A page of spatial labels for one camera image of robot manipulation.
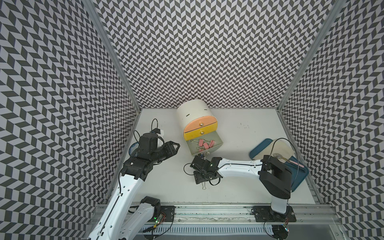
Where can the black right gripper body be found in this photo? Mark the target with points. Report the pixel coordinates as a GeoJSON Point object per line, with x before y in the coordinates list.
{"type": "Point", "coordinates": [203, 172]}

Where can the green bottom drawer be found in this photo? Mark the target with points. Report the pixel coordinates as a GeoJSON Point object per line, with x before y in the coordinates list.
{"type": "Point", "coordinates": [208, 138]}

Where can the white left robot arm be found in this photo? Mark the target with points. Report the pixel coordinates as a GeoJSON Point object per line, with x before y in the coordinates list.
{"type": "Point", "coordinates": [114, 224]}

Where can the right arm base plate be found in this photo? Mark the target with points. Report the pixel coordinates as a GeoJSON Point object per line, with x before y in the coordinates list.
{"type": "Point", "coordinates": [266, 214]}

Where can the pink handled utensil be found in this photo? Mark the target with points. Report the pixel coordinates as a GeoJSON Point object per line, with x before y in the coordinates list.
{"type": "Point", "coordinates": [294, 163]}

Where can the blue patterned bowl far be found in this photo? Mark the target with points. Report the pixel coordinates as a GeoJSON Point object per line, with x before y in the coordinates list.
{"type": "Point", "coordinates": [133, 149]}

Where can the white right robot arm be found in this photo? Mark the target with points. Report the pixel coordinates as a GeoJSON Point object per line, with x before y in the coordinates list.
{"type": "Point", "coordinates": [274, 175]}

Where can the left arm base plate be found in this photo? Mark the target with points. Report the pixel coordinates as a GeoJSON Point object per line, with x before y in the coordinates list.
{"type": "Point", "coordinates": [166, 214]}

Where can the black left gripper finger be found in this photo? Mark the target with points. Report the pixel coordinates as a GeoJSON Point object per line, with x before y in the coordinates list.
{"type": "Point", "coordinates": [172, 147]}
{"type": "Point", "coordinates": [166, 154]}

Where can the beige cloth napkin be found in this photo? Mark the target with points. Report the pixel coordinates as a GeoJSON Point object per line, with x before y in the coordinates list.
{"type": "Point", "coordinates": [272, 147]}

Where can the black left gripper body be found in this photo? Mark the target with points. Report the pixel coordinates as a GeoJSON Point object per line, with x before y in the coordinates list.
{"type": "Point", "coordinates": [160, 153]}

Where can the metal spoon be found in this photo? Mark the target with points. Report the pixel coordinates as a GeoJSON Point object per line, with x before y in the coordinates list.
{"type": "Point", "coordinates": [279, 157]}

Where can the orange top drawer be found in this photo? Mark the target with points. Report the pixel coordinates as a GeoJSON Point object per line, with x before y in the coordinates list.
{"type": "Point", "coordinates": [209, 122]}

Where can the aluminium front rail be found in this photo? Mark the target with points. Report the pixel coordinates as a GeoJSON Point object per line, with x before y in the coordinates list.
{"type": "Point", "coordinates": [242, 214]}

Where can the white round drawer cabinet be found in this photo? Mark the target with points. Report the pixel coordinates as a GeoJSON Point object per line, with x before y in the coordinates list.
{"type": "Point", "coordinates": [192, 110]}

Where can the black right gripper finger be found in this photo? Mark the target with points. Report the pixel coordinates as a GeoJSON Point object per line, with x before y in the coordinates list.
{"type": "Point", "coordinates": [199, 163]}
{"type": "Point", "coordinates": [200, 178]}

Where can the yellow drawer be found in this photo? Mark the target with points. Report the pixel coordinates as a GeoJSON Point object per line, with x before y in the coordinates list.
{"type": "Point", "coordinates": [200, 131]}

